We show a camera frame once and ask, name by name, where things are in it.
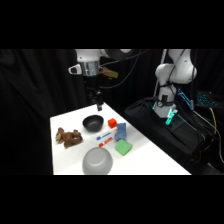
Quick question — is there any green square sponge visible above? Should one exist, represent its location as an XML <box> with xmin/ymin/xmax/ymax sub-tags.
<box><xmin>114</xmin><ymin>138</ymin><xmax>134</xmax><ymax>156</ymax></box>

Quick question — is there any black bowl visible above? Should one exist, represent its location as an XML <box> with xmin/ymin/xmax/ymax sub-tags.
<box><xmin>82</xmin><ymin>114</ymin><xmax>105</xmax><ymax>132</ymax></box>

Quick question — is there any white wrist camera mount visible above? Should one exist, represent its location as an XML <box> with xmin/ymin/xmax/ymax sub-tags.
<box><xmin>67</xmin><ymin>63</ymin><xmax>83</xmax><ymax>76</ymax></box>

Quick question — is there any black curtain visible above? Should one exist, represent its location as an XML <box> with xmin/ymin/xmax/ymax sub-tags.
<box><xmin>0</xmin><ymin>49</ymin><xmax>224</xmax><ymax>176</ymax></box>

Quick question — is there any red marker pen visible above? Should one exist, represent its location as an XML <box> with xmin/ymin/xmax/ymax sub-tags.
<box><xmin>98</xmin><ymin>137</ymin><xmax>115</xmax><ymax>148</ymax></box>

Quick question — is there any grey bowl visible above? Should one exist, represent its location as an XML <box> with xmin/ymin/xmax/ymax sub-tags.
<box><xmin>81</xmin><ymin>146</ymin><xmax>114</xmax><ymax>176</ymax></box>

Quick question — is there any yellow cable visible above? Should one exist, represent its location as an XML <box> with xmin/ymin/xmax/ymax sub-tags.
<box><xmin>209</xmin><ymin>107</ymin><xmax>219</xmax><ymax>136</ymax></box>

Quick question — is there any red cube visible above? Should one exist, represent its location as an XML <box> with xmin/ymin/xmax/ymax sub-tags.
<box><xmin>107</xmin><ymin>117</ymin><xmax>118</xmax><ymax>129</ymax></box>

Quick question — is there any black robot stand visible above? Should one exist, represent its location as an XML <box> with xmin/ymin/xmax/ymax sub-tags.
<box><xmin>123</xmin><ymin>97</ymin><xmax>205</xmax><ymax>168</ymax></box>

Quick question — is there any teal lit device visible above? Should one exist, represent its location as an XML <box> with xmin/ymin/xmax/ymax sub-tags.
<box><xmin>195</xmin><ymin>90</ymin><xmax>219</xmax><ymax>108</ymax></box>

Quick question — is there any brown plush toy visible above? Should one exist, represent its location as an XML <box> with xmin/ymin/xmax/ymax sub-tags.
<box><xmin>54</xmin><ymin>126</ymin><xmax>84</xmax><ymax>149</ymax></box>

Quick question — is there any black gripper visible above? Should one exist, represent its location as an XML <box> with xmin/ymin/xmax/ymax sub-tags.
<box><xmin>83</xmin><ymin>75</ymin><xmax>104</xmax><ymax>112</ymax></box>

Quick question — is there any blue marker pen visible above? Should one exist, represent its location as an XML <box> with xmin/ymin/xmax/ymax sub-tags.
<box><xmin>96</xmin><ymin>131</ymin><xmax>113</xmax><ymax>141</ymax></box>

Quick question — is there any blue cloth toy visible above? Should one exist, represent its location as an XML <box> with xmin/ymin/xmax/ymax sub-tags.
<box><xmin>114</xmin><ymin>122</ymin><xmax>129</xmax><ymax>142</ymax></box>

